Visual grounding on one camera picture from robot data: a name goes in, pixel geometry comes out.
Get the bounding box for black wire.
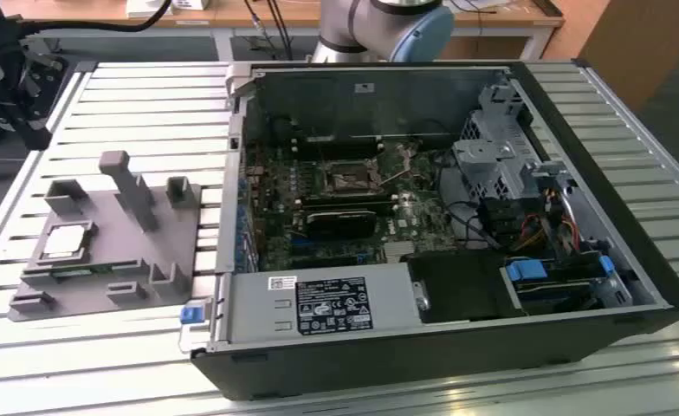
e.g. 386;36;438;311
438;198;506;251

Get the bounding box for yellow red wire bundle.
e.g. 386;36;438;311
511;185;581;253

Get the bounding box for CPU socket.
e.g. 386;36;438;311
316;159;387;197

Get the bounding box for black RAM slot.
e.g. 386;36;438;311
297;134;385;146

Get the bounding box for silver CPU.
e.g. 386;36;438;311
44;224;92;257

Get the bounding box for hanging black cables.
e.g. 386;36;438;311
242;0;296;61

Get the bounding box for metal socket cover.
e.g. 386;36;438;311
373;139;427;186

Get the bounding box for black graphics card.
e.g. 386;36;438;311
304;210;377;240

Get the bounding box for grey power supply unit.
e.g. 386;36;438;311
208;263;422;353

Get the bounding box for wooden desk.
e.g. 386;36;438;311
4;0;566;62

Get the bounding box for white box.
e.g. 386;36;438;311
125;0;177;19

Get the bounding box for small silver heat sink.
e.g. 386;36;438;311
385;242;417;262

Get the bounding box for metal drive cage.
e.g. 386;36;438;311
450;83;567;205

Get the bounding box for green RAM stick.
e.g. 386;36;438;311
49;264;116;276

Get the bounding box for black open PC case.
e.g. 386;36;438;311
188;60;679;402

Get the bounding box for blue case latch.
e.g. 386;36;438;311
180;304;209;326

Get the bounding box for black robot cable hose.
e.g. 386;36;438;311
4;0;177;34

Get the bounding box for grey parts rack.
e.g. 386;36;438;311
5;149;204;324

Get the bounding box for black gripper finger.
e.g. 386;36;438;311
4;112;54;152

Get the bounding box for grey case handle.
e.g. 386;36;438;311
222;62;261;95

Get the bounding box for green motherboard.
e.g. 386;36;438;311
238;137;463;274

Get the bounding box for wooden cabinet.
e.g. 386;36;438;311
570;0;679;114

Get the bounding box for black plastic shroud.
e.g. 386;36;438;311
405;250;527;324

